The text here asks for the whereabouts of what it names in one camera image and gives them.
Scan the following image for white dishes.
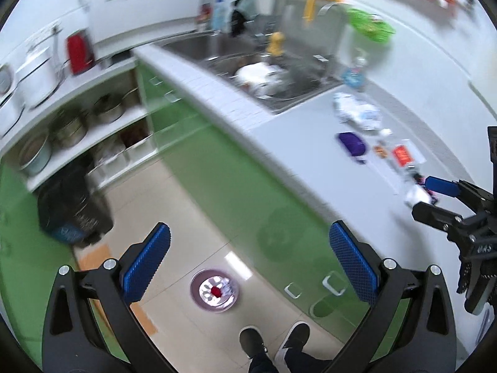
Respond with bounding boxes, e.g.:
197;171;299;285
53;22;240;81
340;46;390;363
235;62;288;98

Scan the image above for red kitchen appliance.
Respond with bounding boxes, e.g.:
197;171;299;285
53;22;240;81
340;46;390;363
66;29;96;75

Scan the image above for steel cooking pot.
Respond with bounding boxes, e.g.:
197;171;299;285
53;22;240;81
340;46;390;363
17;134;53;177
92;93;125;124
50;109;88;148

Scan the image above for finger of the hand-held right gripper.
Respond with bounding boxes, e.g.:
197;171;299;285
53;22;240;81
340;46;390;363
424;177;495;205
412;201;468;236

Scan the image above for large white pot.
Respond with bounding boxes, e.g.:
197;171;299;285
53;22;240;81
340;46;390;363
16;48;65;109

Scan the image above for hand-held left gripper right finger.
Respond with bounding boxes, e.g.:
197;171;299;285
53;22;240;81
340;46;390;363
326;221;457;373

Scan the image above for white wall cabinet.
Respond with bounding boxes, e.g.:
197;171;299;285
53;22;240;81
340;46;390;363
85;0;206;53

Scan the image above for person's right leg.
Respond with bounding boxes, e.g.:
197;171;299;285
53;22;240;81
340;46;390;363
278;352;331;373

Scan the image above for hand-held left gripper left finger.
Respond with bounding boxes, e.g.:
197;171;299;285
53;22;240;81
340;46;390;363
42;222;175;373

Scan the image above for clear bottle blue label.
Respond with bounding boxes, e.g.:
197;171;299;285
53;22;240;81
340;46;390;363
342;48;367;92

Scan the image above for white storage bin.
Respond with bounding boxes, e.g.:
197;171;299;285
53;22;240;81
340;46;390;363
95;145;129;179
126;136;154;164

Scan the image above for black slip-on shoe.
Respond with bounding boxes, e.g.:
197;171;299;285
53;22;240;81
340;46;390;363
274;321;311;363
239;327;268;360

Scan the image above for red packet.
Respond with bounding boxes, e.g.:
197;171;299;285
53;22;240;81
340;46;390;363
392;145;413;168

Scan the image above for person's left leg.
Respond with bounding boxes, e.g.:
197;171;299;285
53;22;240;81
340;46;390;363
248;353;279;373

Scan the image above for person's right hand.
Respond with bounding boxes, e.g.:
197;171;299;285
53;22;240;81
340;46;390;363
456;258;497;315

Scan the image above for stainless steel sink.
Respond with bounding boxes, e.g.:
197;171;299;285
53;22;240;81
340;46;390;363
161;31;344;115

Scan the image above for white plastic packet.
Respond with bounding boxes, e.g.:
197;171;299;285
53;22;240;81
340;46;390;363
333;91;381;131

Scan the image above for black pedal bin blue label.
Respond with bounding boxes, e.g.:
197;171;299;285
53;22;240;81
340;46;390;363
37;159;114;246

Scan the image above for yellow plastic object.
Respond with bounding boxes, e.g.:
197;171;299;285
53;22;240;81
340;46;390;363
266;31;286;57

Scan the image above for crumpled white paper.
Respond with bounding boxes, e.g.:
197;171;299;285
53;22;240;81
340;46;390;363
404;182;431;208

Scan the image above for purple drawstring pouch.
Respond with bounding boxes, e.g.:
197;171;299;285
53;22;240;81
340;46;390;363
337;132;367;164

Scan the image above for blue dish soap bottle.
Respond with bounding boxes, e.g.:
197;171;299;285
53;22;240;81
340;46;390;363
212;0;234;34

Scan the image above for green plastic basket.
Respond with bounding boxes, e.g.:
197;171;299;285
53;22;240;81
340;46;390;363
347;7;397;43

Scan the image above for person's leg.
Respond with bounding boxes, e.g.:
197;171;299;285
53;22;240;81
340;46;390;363
248;353;279;373
278;352;331;373

